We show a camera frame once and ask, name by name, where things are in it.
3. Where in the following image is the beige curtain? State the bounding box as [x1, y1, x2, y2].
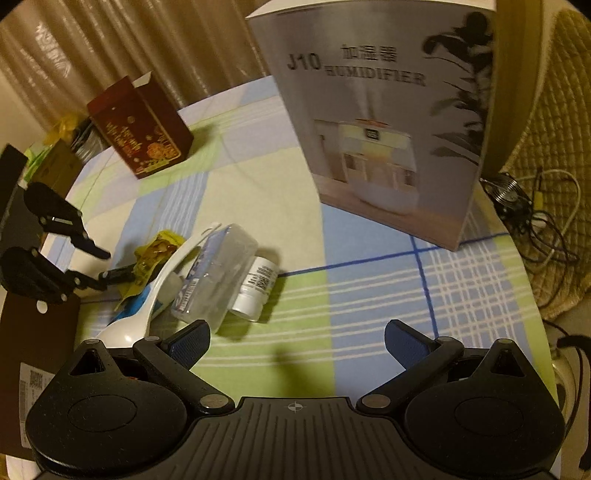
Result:
[0, 0, 282, 132]

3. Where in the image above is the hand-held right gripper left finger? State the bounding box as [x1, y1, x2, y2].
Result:
[68, 320, 236, 414]

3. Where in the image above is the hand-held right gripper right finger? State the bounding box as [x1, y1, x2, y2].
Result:
[358, 319, 525, 411]

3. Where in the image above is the brown-rimmed storage box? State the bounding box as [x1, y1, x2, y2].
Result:
[0, 293, 81, 462]

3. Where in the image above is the blue tube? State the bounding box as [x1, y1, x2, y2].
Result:
[112, 277, 185, 324]

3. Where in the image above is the grey humidifier carton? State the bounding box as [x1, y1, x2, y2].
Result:
[245, 0, 499, 252]

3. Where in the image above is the yellow foil bag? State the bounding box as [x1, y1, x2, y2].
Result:
[44, 116, 80, 145]

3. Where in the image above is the thick black cable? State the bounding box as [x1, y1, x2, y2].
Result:
[540, 318, 591, 418]

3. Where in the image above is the cardboard box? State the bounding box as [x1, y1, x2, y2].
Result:
[36, 141, 90, 188]

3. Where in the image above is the red gift box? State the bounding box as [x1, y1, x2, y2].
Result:
[87, 73, 195, 180]

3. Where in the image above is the yellow snack packet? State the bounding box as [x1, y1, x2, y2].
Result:
[115, 231, 186, 311]

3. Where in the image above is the quilted yellow cushion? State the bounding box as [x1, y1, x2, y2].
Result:
[501, 0, 591, 320]

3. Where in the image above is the white cable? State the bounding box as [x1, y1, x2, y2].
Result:
[519, 167, 583, 241]

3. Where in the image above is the white medicine bottle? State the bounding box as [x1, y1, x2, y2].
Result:
[231, 251, 281, 319]

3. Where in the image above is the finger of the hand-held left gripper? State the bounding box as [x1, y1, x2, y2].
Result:
[0, 246, 140, 306]
[24, 181, 112, 260]

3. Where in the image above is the plaid tablecloth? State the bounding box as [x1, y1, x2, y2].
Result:
[65, 74, 560, 400]

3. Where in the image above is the small metal fan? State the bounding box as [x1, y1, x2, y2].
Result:
[480, 173, 528, 223]

